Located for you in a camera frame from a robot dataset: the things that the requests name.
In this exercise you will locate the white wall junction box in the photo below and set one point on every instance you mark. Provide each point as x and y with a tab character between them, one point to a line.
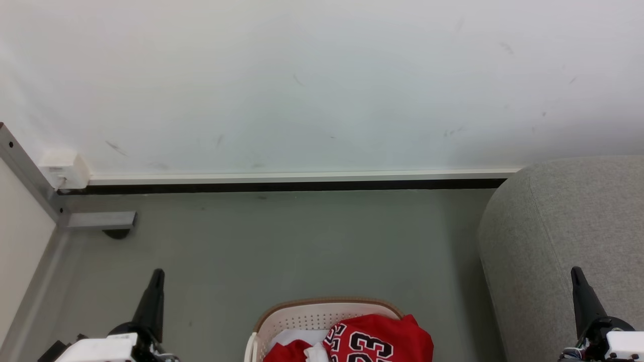
65	168

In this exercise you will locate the red basketball jersey white trim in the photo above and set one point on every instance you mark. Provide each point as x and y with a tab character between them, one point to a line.
402	337

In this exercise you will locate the grey metal foot bracket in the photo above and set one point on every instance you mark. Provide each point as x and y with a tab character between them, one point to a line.
100	219

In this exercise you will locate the white wall baseboard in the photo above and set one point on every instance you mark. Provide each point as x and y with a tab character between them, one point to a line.
302	177

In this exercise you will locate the cream perforated plastic laundry basket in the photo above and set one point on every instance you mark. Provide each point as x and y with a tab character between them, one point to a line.
307	317

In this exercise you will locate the black round foot pad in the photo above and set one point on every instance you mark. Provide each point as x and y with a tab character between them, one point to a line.
116	234

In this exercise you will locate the grey fabric sofa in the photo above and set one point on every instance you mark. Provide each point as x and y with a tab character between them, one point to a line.
553	226

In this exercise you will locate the right gripper white and black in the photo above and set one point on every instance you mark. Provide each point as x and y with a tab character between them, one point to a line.
616	344

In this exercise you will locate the white garment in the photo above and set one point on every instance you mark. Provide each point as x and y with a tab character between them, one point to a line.
297	336

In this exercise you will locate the beige partition panel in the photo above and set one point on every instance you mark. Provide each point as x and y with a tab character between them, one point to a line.
20	241

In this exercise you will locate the left gripper white and black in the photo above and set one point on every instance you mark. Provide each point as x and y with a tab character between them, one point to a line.
105	349

